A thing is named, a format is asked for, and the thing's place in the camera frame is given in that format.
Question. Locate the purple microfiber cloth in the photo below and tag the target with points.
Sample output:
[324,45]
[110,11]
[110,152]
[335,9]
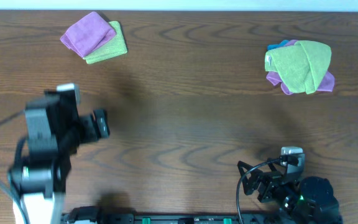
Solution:
[88,34]

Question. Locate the folded green cloth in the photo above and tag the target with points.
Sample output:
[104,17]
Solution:
[114,48]

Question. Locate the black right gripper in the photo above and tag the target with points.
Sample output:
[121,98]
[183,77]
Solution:
[271,180]

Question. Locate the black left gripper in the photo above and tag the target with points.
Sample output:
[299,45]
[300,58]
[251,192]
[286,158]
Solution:
[100,123]

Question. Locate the purple cloth in pile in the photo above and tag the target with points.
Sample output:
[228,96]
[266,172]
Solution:
[326,84]

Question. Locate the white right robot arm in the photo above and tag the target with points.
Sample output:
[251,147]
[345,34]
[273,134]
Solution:
[308,200]

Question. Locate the blue cloth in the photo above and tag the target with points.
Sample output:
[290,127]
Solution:
[274,46]

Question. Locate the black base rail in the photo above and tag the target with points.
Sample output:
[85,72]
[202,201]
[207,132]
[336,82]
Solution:
[112,215]

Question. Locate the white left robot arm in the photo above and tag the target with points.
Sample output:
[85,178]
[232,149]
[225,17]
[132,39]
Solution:
[38,176]

